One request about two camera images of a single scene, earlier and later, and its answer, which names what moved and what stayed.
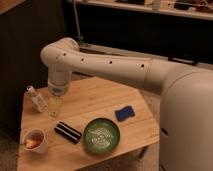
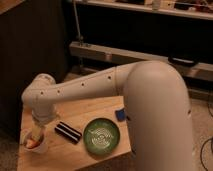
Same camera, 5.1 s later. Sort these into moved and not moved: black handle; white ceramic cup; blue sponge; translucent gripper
Moved: translucent gripper
Not moved: white ceramic cup; blue sponge; black handle
